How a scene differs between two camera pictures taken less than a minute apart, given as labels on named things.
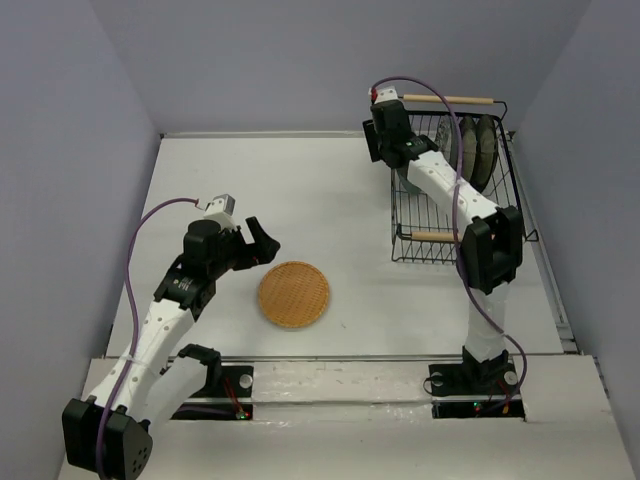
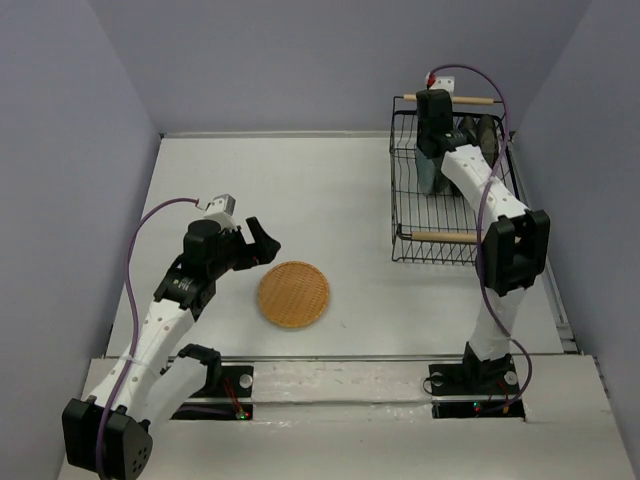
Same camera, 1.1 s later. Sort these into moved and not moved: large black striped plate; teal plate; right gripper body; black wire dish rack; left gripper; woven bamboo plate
Moved: teal plate; right gripper body
Not moved: black wire dish rack; large black striped plate; left gripper; woven bamboo plate
